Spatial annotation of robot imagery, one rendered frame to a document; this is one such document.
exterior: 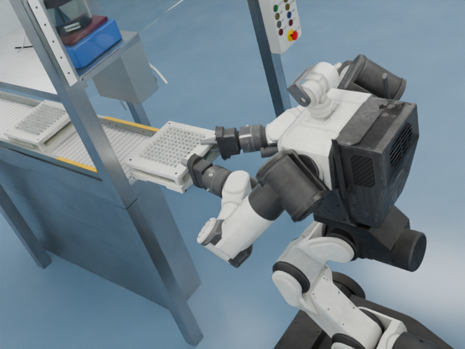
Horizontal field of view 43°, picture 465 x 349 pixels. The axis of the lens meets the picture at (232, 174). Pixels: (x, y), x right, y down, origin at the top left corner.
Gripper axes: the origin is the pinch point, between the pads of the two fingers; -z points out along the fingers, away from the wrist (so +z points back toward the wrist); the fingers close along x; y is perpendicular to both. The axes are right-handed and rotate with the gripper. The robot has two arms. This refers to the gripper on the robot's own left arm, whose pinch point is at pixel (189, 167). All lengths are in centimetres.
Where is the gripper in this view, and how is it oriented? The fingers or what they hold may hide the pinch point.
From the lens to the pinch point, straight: 193.3
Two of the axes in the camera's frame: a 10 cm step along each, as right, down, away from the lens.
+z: 7.1, 3.2, -6.3
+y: 6.7, -5.9, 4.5
